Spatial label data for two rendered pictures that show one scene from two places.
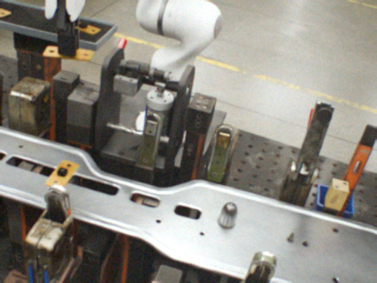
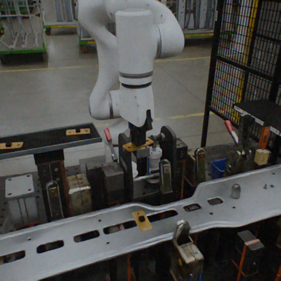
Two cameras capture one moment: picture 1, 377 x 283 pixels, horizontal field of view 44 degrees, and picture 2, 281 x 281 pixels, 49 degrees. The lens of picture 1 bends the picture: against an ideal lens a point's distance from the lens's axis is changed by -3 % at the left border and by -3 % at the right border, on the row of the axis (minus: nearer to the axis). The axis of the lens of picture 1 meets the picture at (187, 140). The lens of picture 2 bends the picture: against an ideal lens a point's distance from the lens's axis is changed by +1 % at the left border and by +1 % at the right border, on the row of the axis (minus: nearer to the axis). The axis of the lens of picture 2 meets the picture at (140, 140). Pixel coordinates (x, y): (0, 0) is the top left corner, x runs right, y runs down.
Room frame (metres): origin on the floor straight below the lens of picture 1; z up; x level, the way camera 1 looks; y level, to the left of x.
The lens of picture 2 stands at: (0.10, 0.58, 1.67)
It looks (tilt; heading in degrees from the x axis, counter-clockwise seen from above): 29 degrees down; 331
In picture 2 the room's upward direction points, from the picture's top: straight up
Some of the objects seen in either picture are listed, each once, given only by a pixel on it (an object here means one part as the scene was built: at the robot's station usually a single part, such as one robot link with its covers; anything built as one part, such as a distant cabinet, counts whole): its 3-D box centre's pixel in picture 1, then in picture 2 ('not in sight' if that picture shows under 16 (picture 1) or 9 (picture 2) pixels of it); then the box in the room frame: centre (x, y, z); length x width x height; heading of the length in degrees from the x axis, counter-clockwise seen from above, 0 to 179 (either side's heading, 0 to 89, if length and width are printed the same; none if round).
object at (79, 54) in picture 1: (68, 51); (138, 142); (0.75, 0.23, 1.26); 0.08 x 0.04 x 0.01; 96
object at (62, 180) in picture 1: (62, 172); (141, 219); (0.72, 0.23, 1.01); 0.08 x 0.04 x 0.01; 172
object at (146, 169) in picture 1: (140, 211); (164, 221); (0.82, 0.08, 0.84); 0.04 x 0.03 x 0.29; 82
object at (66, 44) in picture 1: (65, 40); (142, 135); (0.72, 0.23, 1.29); 0.03 x 0.03 x 0.07; 6
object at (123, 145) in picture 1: (138, 153); (146, 189); (0.91, 0.11, 0.94); 0.18 x 0.13 x 0.49; 82
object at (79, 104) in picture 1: (85, 158); (114, 209); (0.92, 0.24, 0.89); 0.13 x 0.11 x 0.38; 172
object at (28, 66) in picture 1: (40, 101); (55, 192); (1.08, 0.42, 0.92); 0.10 x 0.08 x 0.45; 82
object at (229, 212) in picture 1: (227, 216); (235, 191); (0.67, -0.10, 1.02); 0.03 x 0.03 x 0.07
